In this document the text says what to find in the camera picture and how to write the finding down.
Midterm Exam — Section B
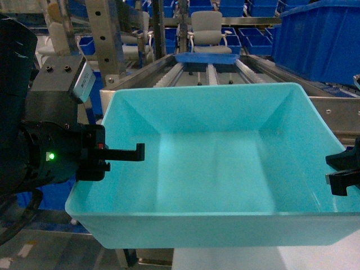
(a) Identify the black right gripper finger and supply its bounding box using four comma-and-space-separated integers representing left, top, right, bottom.
326, 146, 359, 196

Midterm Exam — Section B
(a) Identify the large blue bin right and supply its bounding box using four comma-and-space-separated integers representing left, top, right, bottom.
274, 1, 359, 85

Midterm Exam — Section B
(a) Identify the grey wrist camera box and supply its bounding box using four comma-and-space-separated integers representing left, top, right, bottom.
24, 55, 96, 129

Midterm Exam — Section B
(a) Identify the teal plastic bin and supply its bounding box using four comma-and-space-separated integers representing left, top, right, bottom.
65, 83, 359, 249

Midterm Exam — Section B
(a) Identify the blue tray on conveyor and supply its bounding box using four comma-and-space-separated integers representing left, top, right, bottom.
174, 52, 239, 65

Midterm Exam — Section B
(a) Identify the grey office chair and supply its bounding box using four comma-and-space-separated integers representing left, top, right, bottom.
187, 11, 232, 54

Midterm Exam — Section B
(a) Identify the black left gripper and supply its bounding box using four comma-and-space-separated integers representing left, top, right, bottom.
19, 121, 145, 189

